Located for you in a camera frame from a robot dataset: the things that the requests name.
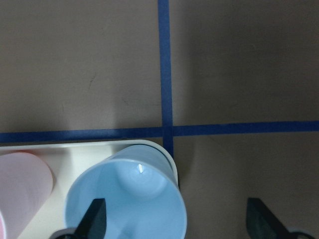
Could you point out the pink plastic cup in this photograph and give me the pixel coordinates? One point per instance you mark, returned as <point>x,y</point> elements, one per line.
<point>26,182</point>

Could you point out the cream plastic tray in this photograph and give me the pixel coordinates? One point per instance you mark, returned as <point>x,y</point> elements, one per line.
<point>68,161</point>

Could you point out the light blue plastic cup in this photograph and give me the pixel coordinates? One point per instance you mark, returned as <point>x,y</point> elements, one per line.
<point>140,188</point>

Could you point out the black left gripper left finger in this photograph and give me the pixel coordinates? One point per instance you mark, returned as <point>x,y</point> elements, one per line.
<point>94,223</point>

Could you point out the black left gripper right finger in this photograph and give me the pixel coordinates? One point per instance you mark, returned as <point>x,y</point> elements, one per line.
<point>261,223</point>

